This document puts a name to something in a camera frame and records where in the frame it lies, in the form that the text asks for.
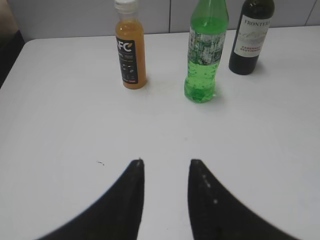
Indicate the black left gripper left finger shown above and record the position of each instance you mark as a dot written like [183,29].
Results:
[116,215]

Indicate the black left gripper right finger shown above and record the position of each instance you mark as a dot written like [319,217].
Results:
[215,214]

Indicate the green sprite bottle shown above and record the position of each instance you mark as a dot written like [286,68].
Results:
[208,25]

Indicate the orange juice bottle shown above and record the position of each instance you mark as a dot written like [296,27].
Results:
[130,42]

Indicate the dark red wine bottle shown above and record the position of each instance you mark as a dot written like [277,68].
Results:
[254,22]

